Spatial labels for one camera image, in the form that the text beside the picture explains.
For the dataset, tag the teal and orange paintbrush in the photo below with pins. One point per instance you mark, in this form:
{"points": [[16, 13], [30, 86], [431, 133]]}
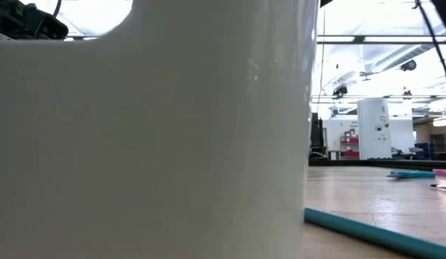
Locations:
{"points": [[370, 235]]}

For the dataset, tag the black equipment stand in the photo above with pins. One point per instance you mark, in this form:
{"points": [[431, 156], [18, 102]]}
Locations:
{"points": [[316, 136]]}

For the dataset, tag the black ceiling fixture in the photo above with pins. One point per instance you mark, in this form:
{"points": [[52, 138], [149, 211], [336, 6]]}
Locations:
{"points": [[340, 90]]}

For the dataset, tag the dark overhead crossbar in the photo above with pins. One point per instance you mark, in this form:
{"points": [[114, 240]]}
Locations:
{"points": [[359, 39]]}

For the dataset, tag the red shelf unit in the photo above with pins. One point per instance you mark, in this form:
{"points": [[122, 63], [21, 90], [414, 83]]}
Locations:
{"points": [[350, 141]]}

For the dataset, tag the white column with cameras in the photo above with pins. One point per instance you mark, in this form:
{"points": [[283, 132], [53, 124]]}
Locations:
{"points": [[368, 136]]}

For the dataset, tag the round black ceiling spotlight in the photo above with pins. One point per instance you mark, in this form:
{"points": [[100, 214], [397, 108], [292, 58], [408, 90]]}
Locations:
{"points": [[409, 65]]}

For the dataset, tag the small black hanging hook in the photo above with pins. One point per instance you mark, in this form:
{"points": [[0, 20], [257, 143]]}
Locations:
{"points": [[416, 5]]}

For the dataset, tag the teal plastic tool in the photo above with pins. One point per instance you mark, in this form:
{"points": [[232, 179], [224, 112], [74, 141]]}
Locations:
{"points": [[413, 174]]}

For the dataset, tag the blue storage bins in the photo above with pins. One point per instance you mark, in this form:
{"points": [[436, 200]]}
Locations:
{"points": [[424, 149]]}

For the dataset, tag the rectangular ceiling lamp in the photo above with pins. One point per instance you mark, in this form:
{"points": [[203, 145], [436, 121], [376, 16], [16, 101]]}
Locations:
{"points": [[440, 122]]}

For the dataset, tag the pink plastic tool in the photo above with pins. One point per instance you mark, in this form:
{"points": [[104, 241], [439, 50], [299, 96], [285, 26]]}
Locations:
{"points": [[444, 173]]}

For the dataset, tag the thin black paintbrush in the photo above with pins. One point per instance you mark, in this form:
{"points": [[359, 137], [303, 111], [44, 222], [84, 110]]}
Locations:
{"points": [[442, 186]]}

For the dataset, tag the black table edge rail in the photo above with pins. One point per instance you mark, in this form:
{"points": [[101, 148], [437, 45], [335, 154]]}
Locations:
{"points": [[352, 163]]}

